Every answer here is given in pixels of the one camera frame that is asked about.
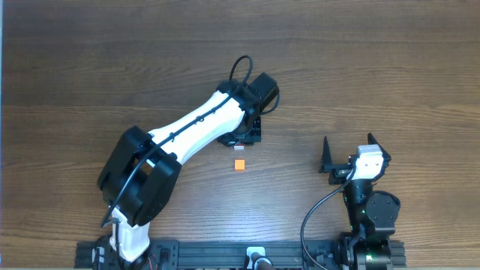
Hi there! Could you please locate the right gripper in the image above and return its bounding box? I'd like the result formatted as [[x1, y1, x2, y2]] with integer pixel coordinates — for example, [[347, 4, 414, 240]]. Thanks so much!
[[319, 132, 392, 185]]

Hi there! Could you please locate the mounting rail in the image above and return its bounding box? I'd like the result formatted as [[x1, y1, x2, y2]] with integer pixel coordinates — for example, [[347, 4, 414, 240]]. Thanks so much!
[[74, 239, 407, 270]]

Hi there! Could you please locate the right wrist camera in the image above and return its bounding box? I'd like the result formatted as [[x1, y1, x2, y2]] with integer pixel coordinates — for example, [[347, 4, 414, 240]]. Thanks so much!
[[354, 144, 386, 181]]

